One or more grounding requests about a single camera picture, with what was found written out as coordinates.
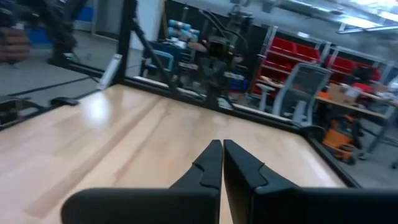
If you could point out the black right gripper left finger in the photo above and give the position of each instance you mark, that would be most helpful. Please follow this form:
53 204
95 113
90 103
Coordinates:
140 207

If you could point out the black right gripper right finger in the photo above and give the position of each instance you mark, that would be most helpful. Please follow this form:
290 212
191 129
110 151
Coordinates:
311 207

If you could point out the blue cylinder stack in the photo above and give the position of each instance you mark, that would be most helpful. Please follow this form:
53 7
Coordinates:
183 29

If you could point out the teal chair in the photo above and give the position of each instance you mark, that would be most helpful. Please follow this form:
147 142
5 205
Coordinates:
161 60

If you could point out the red bin storage rack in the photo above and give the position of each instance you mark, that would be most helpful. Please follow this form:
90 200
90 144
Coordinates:
289 51
345 63

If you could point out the white office chair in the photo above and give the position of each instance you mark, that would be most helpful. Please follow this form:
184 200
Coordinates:
303 90

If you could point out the wooden desk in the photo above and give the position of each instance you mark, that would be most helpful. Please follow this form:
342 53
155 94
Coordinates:
357 107

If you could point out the cardboard box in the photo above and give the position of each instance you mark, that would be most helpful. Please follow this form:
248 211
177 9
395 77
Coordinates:
340 93

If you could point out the person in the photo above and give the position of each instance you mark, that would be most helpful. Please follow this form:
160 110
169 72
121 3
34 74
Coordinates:
14 45

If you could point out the silver metal bracket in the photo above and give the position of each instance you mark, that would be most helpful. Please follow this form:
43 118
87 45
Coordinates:
109 71

